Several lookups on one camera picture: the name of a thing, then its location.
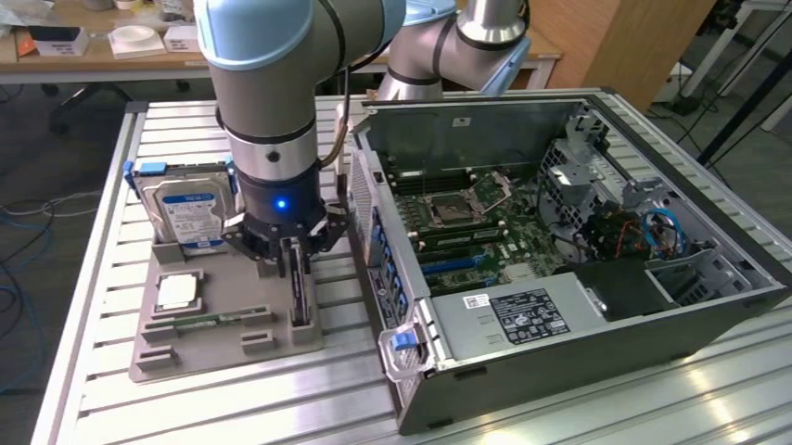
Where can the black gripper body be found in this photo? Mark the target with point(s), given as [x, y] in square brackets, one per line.
[281, 204]

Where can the Nvidia graphics card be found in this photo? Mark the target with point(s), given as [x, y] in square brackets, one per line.
[300, 292]

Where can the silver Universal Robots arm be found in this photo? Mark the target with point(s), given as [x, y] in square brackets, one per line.
[266, 69]

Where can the hard disk in blue caddy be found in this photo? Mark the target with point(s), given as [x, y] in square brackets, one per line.
[186, 213]

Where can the silver CPU chip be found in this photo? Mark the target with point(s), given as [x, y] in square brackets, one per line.
[177, 292]

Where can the green loose RAM stick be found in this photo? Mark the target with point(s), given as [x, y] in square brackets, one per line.
[205, 320]

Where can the CPU socket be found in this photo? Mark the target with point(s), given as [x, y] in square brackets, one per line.
[452, 208]

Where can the installed RAM stick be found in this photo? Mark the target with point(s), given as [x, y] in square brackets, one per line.
[461, 236]

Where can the blue expansion slot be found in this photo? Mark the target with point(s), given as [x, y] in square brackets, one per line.
[452, 265]

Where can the grey parts rack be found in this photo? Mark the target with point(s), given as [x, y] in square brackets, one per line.
[205, 343]

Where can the open metal socket cover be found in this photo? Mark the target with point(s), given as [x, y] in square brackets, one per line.
[492, 183]

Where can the grey power supply unit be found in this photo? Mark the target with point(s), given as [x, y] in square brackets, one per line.
[459, 334]

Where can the green motherboard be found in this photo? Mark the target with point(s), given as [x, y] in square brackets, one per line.
[527, 222]

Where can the plain white labelled box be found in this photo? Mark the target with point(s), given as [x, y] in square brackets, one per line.
[181, 39]

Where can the black chair base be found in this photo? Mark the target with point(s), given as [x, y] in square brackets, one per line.
[81, 99]

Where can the perforated metal disk bay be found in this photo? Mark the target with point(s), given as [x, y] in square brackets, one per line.
[576, 181]

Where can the white box with round insert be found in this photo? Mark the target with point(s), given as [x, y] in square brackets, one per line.
[137, 41]

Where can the wooden desk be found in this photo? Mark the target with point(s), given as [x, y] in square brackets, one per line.
[93, 65]

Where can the open black PC case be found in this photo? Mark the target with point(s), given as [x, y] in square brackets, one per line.
[558, 371]

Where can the black plastic cover block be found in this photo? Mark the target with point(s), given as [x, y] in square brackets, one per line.
[626, 287]

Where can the white box with dark lid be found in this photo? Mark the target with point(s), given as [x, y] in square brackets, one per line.
[59, 41]

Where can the wooden cabinet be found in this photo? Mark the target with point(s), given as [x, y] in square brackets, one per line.
[619, 46]

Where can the grey empty drive cage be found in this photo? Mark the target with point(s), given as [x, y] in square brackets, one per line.
[706, 278]

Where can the white metal desk frame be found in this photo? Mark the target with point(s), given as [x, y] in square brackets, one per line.
[753, 28]

